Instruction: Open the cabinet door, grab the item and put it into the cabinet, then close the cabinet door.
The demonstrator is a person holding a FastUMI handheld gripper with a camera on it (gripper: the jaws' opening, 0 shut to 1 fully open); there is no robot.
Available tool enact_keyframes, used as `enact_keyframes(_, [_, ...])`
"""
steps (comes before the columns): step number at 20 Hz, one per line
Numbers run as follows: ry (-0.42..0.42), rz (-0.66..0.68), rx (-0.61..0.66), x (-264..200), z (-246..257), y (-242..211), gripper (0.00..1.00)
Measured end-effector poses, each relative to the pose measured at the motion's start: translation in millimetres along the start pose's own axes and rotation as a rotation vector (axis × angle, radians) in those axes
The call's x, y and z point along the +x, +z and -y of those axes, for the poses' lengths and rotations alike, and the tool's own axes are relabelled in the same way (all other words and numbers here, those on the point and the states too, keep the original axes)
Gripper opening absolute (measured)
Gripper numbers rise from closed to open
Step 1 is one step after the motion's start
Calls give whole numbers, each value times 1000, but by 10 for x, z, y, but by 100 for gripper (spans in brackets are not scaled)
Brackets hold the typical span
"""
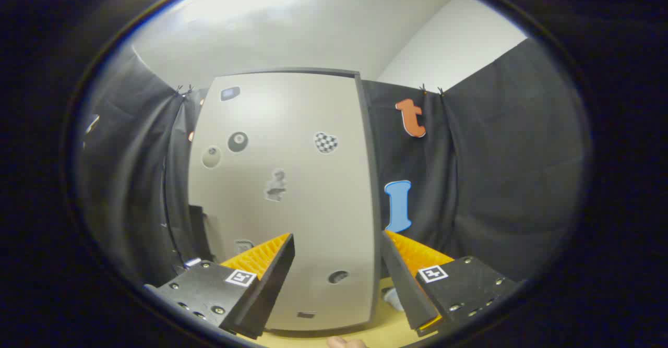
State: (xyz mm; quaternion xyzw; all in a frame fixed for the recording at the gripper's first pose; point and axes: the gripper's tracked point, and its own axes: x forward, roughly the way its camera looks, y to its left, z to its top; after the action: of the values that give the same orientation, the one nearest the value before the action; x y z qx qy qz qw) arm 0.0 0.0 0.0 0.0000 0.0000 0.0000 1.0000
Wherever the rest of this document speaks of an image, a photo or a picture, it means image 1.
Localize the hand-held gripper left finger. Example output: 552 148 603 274
145 233 295 340

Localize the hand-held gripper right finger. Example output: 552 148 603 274
382 230 525 337

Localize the grey cabinet door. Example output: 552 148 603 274
188 73 376 332

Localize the white round container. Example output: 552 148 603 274
384 288 405 312

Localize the black backdrop cloth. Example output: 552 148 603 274
78 38 588 286

